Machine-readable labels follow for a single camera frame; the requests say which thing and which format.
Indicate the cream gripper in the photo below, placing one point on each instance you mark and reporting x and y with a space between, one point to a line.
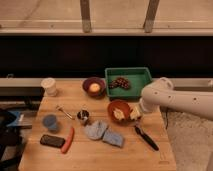
135 113

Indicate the black handled brush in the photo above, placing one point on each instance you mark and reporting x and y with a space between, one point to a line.
146 138

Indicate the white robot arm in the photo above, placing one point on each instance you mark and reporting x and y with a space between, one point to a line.
162 93

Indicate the small metal cup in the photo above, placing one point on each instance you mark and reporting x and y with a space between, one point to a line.
83 116

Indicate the blue plastic cup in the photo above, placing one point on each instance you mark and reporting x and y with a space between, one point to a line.
50 122

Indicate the white plastic cup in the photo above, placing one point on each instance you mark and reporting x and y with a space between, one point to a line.
49 85

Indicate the orange bowl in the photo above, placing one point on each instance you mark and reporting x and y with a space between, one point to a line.
123 106

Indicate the pale food in orange bowl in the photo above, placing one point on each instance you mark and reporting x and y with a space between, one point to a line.
118 114

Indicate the dark grape bunch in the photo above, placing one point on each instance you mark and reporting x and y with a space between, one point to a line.
120 82

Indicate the blue sponge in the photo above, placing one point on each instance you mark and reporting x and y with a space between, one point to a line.
113 138

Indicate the green plastic tray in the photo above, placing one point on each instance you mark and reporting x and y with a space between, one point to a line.
138 77

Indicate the grey blue cloth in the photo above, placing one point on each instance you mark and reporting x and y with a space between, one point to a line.
96 130

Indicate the maroon bowl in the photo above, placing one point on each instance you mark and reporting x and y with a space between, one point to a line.
89 81

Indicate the yellow round fruit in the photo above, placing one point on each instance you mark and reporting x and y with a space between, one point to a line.
94 87

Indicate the metal spoon tool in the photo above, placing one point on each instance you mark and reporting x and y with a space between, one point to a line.
59 108

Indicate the black smartphone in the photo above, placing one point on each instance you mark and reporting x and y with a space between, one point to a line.
52 141

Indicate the black chair left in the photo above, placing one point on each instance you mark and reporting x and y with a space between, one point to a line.
9 136

